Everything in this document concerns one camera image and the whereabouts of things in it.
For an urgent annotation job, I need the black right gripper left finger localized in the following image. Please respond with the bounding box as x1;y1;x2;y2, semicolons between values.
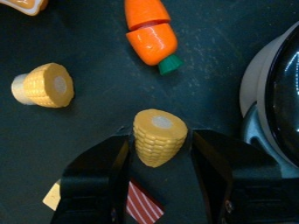
49;135;130;224

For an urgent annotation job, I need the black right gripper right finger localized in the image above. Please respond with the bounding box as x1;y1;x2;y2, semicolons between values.
189;129;299;224

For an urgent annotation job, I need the yellow toy corn tip piece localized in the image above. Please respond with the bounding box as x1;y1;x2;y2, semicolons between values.
132;108;189;169

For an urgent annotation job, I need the yellow toy corn stem piece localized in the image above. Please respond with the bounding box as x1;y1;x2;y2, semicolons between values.
10;62;76;109

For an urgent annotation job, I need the white toy pot with dark lid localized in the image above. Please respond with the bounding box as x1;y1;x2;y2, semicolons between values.
237;20;299;179

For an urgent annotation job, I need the orange toy carrot with green stem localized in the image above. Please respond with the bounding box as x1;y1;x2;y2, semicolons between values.
125;22;185;76

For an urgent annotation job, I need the orange toy carrot tip piece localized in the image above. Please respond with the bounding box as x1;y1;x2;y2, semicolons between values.
124;0;172;32

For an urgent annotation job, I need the orange and white toy bread slice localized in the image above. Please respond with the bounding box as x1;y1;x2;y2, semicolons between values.
0;0;49;17

